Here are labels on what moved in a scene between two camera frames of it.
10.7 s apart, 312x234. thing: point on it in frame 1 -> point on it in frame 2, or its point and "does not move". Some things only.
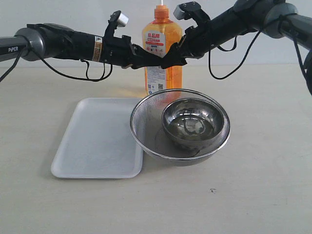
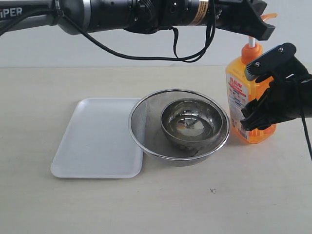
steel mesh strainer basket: (147, 128) does not move
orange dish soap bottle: (158, 36) -> (241, 90)
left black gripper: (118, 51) -> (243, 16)
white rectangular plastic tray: (99, 142) does not move
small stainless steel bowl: (192, 122) does not move
